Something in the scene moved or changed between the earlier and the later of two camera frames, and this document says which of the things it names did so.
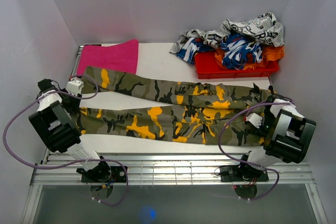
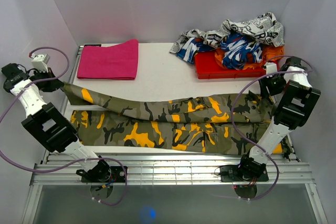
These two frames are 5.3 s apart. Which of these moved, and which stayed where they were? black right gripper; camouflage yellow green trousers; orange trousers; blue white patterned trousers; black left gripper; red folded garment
Moved: black right gripper; camouflage yellow green trousers; black left gripper
Stayed: orange trousers; red folded garment; blue white patterned trousers
